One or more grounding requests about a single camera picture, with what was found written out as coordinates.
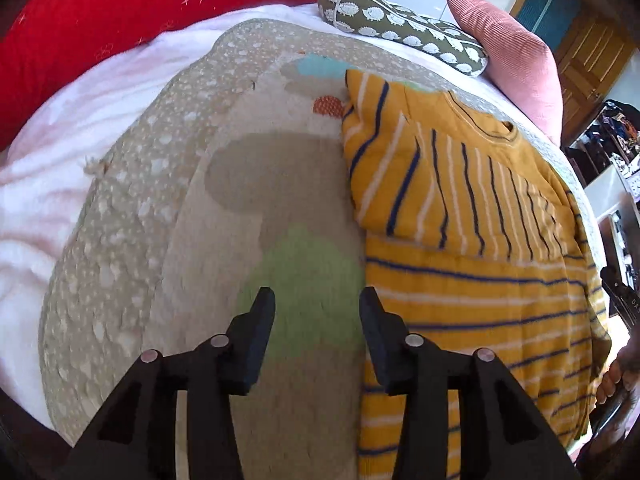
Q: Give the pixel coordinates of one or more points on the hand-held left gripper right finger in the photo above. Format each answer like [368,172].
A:
[376,342]

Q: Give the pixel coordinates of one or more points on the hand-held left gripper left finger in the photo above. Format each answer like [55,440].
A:
[259,342]

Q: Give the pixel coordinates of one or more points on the yellow striped knit sweater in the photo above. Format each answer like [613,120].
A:
[450,185]

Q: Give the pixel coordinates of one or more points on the person's right hand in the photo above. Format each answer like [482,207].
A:
[622,367]

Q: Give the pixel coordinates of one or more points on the white side cabinet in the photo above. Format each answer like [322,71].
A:
[607,195]

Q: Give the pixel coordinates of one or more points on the beige heart-patterned quilt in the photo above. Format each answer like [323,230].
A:
[200,210]

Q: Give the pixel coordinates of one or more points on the cluttered open shelf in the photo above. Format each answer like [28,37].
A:
[612,130]

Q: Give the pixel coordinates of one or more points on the brown wooden door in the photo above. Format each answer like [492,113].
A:
[595,60]

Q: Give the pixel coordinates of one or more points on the white fleece blanket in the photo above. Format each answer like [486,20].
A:
[75,135]

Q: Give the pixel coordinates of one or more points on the teal glass panel door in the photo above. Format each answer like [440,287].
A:
[545,0]

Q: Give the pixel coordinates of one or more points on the green patterned bolster pillow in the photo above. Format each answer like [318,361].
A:
[400,25]

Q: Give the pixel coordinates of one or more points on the red floral duvet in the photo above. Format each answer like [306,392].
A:
[100,20]

